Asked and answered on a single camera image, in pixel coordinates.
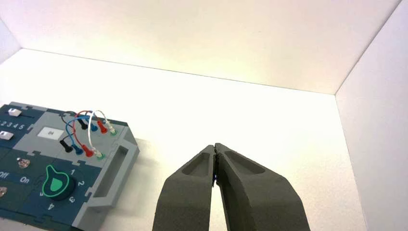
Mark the green rotary knob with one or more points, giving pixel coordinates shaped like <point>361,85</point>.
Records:
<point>56,185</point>

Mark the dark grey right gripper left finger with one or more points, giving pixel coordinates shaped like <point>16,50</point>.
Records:
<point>181,201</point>

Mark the white slider button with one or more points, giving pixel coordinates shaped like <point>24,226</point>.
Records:
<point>14,112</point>
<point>5,135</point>

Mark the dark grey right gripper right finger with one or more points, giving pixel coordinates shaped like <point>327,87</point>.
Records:
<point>258,197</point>

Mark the grey and teal task box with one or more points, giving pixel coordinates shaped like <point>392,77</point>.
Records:
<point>54,165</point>

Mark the clear push button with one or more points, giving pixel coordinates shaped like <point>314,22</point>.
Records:
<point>23,163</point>
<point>2,191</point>

